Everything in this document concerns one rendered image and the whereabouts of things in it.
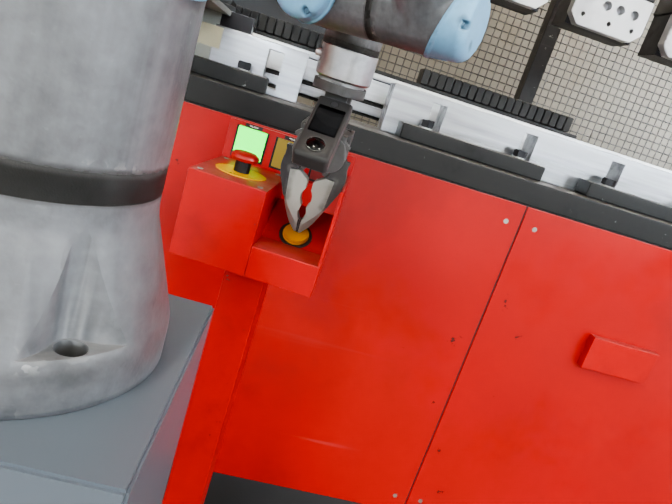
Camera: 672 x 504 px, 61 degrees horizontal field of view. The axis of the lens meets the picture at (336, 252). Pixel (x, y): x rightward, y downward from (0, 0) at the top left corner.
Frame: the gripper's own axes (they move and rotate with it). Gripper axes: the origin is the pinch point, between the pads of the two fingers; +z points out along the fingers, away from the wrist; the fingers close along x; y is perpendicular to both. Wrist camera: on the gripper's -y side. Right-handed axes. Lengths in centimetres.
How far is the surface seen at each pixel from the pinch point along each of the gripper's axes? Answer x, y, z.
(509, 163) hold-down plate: -33, 38, -12
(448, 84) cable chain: -21, 83, -21
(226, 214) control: 8.9, -6.3, -0.6
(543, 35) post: -48, 125, -43
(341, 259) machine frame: -7.7, 25.4, 12.9
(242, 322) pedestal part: 3.6, -2.8, 16.1
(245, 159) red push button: 9.3, -0.7, -6.9
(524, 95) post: -50, 123, -24
